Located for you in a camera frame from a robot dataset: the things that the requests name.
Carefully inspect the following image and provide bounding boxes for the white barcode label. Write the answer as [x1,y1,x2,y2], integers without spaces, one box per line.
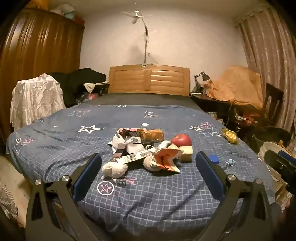
[113,148,156,165]

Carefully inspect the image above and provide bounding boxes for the dark wooden chair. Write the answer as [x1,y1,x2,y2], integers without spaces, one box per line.
[260,82,284,127]

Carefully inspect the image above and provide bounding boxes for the metal clip-on holder arm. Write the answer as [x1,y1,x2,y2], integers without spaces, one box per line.
[140,17,150,68]

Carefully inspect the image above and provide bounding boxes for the white ceiling fan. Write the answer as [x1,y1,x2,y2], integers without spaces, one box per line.
[122,8,153,25]

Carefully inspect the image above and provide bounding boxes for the checkered cloth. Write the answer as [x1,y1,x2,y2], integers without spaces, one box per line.
[0,182,19,222]

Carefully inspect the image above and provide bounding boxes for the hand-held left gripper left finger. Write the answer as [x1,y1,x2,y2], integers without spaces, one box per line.
[25,153,102,241]

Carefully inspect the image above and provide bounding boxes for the beige cloth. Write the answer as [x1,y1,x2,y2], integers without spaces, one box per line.
[83,81,110,93]

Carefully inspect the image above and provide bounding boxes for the white crumpled cloth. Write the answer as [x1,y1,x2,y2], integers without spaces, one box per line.
[10,74,66,131]

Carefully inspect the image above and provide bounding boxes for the black clothes pile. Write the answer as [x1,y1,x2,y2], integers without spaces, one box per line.
[47,68,107,108]

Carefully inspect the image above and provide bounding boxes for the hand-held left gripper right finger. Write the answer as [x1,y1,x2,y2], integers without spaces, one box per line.
[195,151,282,241]

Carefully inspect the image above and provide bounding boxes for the white plush toy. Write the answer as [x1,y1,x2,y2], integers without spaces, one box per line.
[102,161,129,179]

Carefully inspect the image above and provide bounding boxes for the black desk lamp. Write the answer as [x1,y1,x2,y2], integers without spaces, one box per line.
[194,71,210,93]

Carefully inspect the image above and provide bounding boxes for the blue star printed blanket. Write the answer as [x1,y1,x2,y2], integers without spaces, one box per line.
[6,104,277,232]

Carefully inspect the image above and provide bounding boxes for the dark wooden desk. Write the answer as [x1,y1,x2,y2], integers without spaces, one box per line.
[190,91,266,139]

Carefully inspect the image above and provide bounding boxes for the patterned beige curtain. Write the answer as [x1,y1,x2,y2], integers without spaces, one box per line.
[236,6,296,139]

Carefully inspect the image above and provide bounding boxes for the orange white torn wrapper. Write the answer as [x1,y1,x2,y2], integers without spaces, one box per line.
[151,148,184,174]

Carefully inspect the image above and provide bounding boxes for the wooden headboard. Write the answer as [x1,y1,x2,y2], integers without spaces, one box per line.
[109,65,190,96]

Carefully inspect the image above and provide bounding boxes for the pale storage bags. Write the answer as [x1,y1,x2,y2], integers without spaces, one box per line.
[48,5,85,25]

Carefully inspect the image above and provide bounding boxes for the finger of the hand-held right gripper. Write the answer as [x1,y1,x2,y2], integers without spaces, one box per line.
[264,150,296,174]

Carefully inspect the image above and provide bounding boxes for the white plastic bucket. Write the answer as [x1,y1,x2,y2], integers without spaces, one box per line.
[257,141,296,186]

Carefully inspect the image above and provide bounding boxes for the white crumpled packet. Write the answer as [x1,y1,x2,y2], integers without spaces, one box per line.
[107,134,145,159]

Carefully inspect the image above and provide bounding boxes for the red apple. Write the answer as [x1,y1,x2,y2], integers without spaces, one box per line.
[171,134,193,147]

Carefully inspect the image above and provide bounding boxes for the yellow sponge block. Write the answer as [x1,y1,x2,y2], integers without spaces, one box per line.
[179,146,193,162]

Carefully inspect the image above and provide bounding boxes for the crinkled silver foil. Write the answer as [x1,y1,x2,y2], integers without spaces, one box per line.
[275,183,293,210]

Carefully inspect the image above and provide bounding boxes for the orange cover cloth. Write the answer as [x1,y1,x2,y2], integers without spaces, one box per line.
[205,66,264,109]

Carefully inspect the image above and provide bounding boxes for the black trash bin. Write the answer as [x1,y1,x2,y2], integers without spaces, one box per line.
[251,126,292,153]

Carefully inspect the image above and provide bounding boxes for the brown wooden wardrobe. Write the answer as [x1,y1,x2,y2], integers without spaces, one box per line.
[0,8,85,139]

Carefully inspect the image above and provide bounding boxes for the brown bread packet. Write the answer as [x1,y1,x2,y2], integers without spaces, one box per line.
[136,128,164,143]

